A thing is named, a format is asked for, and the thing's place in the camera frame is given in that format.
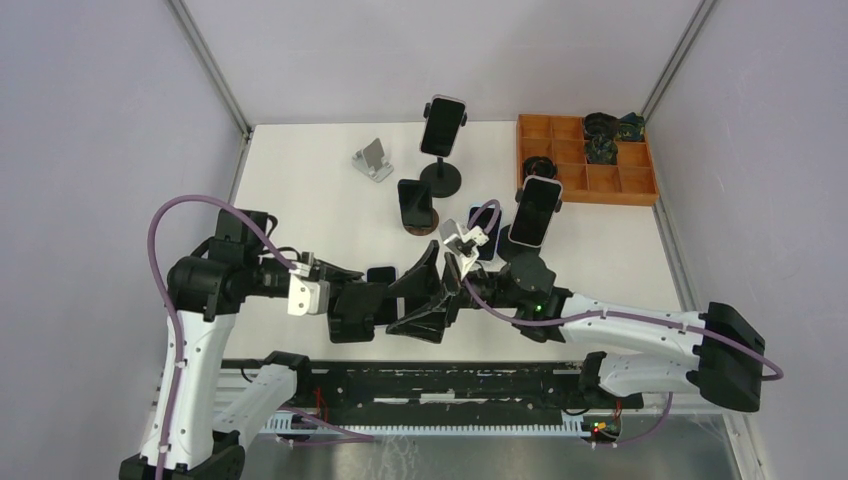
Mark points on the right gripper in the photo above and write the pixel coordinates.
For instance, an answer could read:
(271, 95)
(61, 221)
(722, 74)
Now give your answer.
(422, 279)

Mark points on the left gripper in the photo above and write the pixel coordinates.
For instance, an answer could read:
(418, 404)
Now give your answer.
(328, 271)

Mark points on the purple case phone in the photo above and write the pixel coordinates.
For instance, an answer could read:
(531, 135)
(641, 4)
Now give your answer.
(387, 312)

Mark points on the black folding phone stand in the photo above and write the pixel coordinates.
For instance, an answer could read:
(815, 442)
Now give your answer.
(351, 315)

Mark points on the silver folding phone stand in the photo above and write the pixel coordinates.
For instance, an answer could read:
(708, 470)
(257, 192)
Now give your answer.
(373, 162)

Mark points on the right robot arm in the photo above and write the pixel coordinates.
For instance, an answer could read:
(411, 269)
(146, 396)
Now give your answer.
(717, 353)

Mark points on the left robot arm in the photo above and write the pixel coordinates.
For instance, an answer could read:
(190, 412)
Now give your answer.
(203, 293)

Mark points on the round wooden phone stand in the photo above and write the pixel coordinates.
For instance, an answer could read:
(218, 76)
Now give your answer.
(424, 231)

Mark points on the light blue case phone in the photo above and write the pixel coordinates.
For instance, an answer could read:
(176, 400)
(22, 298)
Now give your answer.
(488, 250)

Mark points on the black right clamp stand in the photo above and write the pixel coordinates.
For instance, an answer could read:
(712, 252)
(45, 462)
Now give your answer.
(506, 249)

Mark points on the phone on wooden stand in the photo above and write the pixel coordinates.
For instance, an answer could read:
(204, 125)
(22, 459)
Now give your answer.
(415, 203)

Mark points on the black tall round-base stand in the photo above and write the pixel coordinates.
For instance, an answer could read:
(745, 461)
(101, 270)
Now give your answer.
(444, 178)

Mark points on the phone on right stand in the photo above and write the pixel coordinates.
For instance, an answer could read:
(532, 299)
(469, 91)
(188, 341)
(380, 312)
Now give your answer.
(537, 202)

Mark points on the phone on tall stand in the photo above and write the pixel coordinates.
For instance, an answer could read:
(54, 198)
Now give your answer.
(445, 116)

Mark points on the black lens on table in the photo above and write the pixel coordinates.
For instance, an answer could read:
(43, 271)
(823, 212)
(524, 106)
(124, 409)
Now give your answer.
(541, 166)

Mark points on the orange compartment tray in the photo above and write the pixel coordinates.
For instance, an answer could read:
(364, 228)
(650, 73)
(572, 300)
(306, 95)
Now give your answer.
(629, 182)

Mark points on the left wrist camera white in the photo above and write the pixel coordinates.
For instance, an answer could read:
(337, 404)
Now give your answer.
(308, 294)

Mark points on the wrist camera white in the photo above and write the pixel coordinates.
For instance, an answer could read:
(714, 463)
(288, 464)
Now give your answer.
(308, 294)
(463, 244)

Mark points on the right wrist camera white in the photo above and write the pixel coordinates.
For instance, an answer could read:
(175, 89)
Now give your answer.
(463, 244)

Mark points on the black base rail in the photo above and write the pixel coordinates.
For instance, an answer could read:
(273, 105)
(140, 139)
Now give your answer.
(450, 394)

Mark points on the white cable duct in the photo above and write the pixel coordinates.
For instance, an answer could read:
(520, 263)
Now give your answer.
(283, 423)

